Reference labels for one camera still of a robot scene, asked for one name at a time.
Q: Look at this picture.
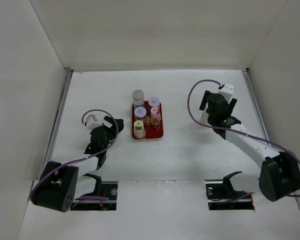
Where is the silver cap white bottle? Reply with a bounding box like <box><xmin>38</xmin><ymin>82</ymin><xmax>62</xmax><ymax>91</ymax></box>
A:
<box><xmin>199</xmin><ymin>106</ymin><xmax>209</xmax><ymax>125</ymax></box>

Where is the cream yellow cap bottle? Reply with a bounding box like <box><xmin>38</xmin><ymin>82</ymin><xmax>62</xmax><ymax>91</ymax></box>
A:
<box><xmin>133</xmin><ymin>120</ymin><xmax>146</xmax><ymax>139</ymax></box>

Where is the small jar red label lid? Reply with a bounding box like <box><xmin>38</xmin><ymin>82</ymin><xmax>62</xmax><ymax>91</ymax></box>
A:
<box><xmin>133</xmin><ymin>106</ymin><xmax>147</xmax><ymax>123</ymax></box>

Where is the tall blue label spice bottle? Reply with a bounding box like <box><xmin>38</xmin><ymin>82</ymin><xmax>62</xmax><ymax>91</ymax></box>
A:
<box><xmin>132</xmin><ymin>89</ymin><xmax>145</xmax><ymax>108</ymax></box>

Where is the pink cap bottle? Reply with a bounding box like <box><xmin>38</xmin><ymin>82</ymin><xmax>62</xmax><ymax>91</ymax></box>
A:
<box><xmin>150</xmin><ymin>106</ymin><xmax>161</xmax><ymax>126</ymax></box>

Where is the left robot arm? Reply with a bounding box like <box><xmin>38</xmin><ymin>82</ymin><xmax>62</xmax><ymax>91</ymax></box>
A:
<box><xmin>29</xmin><ymin>114</ymin><xmax>124</xmax><ymax>213</ymax></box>

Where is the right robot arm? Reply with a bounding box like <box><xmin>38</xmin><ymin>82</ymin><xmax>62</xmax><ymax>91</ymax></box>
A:
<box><xmin>199</xmin><ymin>90</ymin><xmax>300</xmax><ymax>202</ymax></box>

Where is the red rectangular tray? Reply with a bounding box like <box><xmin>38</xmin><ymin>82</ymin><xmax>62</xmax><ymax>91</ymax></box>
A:
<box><xmin>130</xmin><ymin>100</ymin><xmax>164</xmax><ymax>141</ymax></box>

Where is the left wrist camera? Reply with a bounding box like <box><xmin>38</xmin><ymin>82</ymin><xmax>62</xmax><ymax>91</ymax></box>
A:
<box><xmin>85</xmin><ymin>118</ymin><xmax>102</xmax><ymax>131</ymax></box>

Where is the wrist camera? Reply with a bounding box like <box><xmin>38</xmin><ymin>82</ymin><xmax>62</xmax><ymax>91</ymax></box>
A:
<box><xmin>218</xmin><ymin>83</ymin><xmax>235</xmax><ymax>103</ymax></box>
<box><xmin>85</xmin><ymin>118</ymin><xmax>102</xmax><ymax>131</ymax></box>

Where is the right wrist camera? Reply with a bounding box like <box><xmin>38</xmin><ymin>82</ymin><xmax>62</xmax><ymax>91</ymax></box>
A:
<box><xmin>218</xmin><ymin>83</ymin><xmax>235</xmax><ymax>103</ymax></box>

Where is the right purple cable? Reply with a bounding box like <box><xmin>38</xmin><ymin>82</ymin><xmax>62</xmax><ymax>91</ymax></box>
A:
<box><xmin>186</xmin><ymin>79</ymin><xmax>300</xmax><ymax>198</ymax></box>

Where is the purple cable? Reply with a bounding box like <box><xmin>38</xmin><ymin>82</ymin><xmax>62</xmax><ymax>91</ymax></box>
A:
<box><xmin>186</xmin><ymin>79</ymin><xmax>300</xmax><ymax>198</ymax></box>
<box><xmin>29</xmin><ymin>109</ymin><xmax>119</xmax><ymax>210</ymax></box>

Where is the right aluminium table rail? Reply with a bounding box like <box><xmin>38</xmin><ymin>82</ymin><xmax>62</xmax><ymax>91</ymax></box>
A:
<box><xmin>241</xmin><ymin>68</ymin><xmax>270</xmax><ymax>141</ymax></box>

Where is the aluminium table rail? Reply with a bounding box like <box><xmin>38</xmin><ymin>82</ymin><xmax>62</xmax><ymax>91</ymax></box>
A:
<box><xmin>241</xmin><ymin>68</ymin><xmax>270</xmax><ymax>141</ymax></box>
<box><xmin>38</xmin><ymin>67</ymin><xmax>74</xmax><ymax>177</ymax></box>

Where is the left aluminium table rail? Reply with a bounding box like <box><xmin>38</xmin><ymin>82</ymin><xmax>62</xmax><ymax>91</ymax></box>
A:
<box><xmin>38</xmin><ymin>67</ymin><xmax>74</xmax><ymax>177</ymax></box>

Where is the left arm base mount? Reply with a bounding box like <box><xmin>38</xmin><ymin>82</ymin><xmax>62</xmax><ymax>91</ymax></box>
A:
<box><xmin>70</xmin><ymin>174</ymin><xmax>119</xmax><ymax>211</ymax></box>

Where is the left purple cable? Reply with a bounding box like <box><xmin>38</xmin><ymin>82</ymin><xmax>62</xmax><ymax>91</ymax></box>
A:
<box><xmin>29</xmin><ymin>109</ymin><xmax>119</xmax><ymax>210</ymax></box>

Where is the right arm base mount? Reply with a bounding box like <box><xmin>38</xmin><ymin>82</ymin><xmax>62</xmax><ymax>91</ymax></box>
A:
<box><xmin>205</xmin><ymin>171</ymin><xmax>255</xmax><ymax>211</ymax></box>

